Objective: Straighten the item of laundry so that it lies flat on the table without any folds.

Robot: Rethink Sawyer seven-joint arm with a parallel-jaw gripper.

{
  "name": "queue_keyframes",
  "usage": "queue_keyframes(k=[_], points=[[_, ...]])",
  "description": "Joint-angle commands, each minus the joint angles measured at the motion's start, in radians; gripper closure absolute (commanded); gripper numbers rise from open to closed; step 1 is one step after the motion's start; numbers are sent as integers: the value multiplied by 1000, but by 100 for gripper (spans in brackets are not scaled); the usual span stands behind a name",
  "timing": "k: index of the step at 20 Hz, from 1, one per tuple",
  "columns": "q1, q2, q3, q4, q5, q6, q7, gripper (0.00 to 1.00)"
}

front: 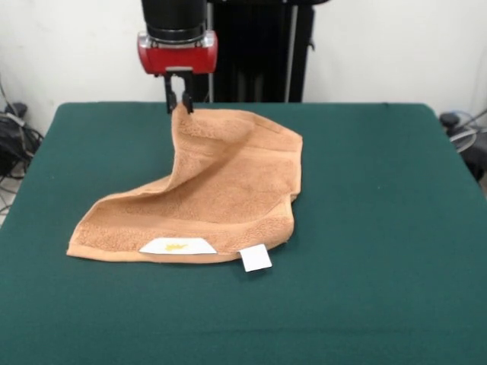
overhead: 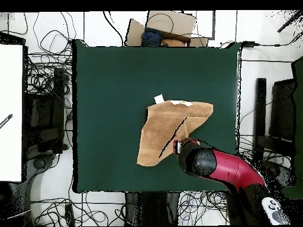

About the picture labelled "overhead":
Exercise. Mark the orange terry towel with tags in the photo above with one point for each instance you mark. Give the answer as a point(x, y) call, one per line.
point(156, 127)

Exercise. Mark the dark green table cloth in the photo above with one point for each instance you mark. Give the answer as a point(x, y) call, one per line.
point(106, 82)

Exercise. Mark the orange cloth in box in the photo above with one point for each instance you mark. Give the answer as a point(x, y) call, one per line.
point(172, 43)

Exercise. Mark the dark blue garment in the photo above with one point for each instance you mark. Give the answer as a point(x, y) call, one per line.
point(151, 37)

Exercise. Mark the black chair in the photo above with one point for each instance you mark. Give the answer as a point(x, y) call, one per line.
point(281, 108)

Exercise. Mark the brown cardboard box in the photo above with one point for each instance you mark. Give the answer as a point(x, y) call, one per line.
point(170, 23)

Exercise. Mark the black power strip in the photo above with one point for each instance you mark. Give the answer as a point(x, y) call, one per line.
point(69, 214)

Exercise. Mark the black power adapter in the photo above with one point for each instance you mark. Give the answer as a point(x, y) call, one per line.
point(248, 44)

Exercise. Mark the white board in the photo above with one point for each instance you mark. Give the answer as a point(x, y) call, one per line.
point(10, 106)

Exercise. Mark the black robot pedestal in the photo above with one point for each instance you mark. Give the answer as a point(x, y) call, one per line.
point(153, 208)

